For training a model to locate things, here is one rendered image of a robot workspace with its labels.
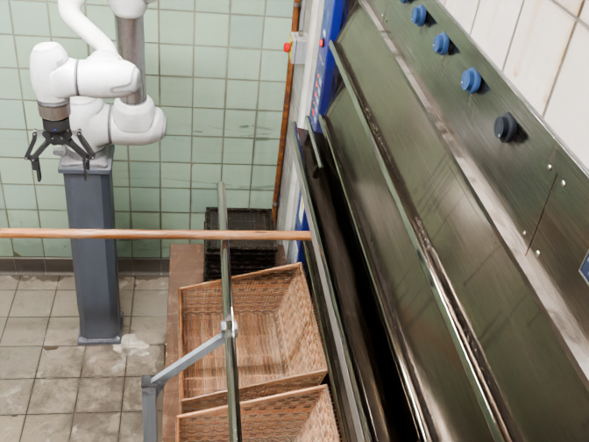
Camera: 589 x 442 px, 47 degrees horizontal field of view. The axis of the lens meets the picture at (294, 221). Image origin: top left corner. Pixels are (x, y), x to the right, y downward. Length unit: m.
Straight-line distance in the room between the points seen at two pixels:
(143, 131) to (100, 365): 1.20
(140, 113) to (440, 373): 1.73
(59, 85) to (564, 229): 1.44
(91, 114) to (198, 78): 0.66
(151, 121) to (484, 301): 1.86
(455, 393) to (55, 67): 1.33
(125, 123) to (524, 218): 1.94
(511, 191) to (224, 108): 2.33
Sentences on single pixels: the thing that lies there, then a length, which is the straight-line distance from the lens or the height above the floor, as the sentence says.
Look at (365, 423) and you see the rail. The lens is 1.36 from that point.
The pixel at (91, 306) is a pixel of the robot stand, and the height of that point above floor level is 0.24.
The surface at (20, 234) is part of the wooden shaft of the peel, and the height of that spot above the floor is 1.19.
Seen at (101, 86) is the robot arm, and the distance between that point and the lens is 1.98.
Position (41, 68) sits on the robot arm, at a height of 1.69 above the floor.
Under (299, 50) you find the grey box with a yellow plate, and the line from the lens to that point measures 2.82.
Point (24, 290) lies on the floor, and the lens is 3.83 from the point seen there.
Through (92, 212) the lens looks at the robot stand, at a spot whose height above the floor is 0.78.
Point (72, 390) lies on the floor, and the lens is 3.30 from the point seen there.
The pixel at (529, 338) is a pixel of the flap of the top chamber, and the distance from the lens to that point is 1.06.
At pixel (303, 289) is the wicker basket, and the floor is 0.83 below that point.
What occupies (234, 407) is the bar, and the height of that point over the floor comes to 1.18.
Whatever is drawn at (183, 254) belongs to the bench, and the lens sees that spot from 3.05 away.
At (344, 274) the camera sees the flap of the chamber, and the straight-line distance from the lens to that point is 1.71.
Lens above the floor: 2.50
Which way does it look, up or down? 35 degrees down
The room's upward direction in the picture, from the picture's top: 8 degrees clockwise
